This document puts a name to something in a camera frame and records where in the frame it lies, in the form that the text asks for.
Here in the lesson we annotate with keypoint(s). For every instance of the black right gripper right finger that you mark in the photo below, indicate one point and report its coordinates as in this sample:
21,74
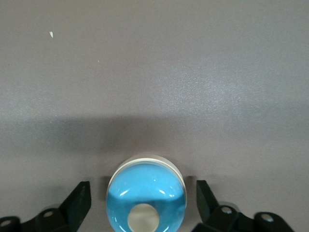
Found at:
207,207

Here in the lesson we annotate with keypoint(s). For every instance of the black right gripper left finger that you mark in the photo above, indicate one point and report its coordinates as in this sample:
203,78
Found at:
77,205

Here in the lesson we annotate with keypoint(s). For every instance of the blue desk bell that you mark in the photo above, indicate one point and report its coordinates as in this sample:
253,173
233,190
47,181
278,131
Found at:
144,183

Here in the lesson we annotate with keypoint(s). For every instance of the tiny white scrap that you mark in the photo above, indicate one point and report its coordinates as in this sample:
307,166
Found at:
51,34

